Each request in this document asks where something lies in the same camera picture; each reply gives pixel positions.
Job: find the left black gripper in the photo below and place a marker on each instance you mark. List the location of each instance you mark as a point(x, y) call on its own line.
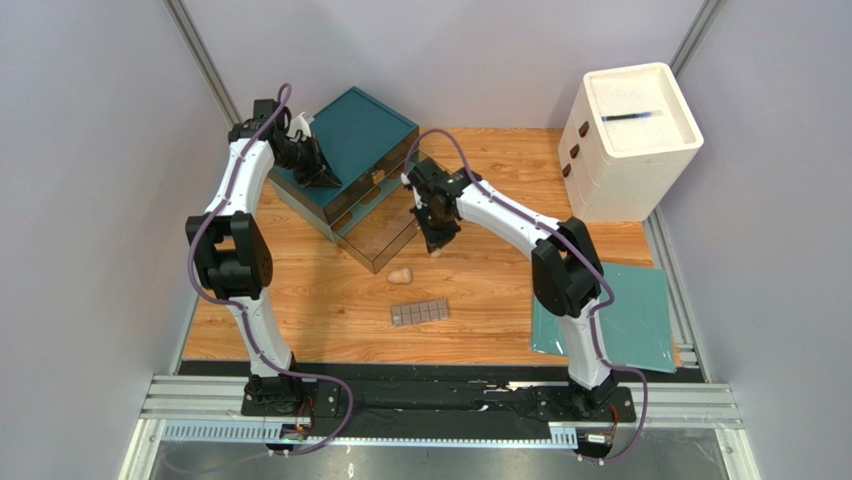
point(320, 173)

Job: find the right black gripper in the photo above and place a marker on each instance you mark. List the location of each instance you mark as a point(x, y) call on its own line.
point(435, 218)

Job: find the teal drawer organizer box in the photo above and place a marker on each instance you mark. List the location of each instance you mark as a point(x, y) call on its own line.
point(362, 138)

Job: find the clear drawer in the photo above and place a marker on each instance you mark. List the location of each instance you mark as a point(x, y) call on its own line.
point(378, 225)

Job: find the eyeshadow palette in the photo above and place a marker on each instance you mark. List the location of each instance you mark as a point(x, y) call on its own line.
point(414, 313)

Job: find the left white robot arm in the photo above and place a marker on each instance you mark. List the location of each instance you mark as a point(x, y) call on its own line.
point(230, 263)

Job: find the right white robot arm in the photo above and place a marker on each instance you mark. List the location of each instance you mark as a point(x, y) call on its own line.
point(567, 275)

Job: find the white drawer cabinet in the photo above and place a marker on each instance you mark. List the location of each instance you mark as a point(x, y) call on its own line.
point(619, 171)

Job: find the teal mat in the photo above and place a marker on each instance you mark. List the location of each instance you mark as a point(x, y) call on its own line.
point(636, 329)

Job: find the blue pen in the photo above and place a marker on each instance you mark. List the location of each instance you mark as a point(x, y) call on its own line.
point(631, 116)

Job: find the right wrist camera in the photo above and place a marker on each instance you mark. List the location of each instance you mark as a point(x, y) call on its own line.
point(426, 177)

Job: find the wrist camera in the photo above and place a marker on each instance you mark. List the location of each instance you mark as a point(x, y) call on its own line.
point(426, 177)
point(269, 115)

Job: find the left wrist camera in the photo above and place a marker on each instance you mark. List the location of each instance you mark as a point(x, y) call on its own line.
point(269, 115)

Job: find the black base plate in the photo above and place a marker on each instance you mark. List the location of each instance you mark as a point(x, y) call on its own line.
point(467, 402)

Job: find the aluminium frame rail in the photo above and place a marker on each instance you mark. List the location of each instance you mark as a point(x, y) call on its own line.
point(215, 408)

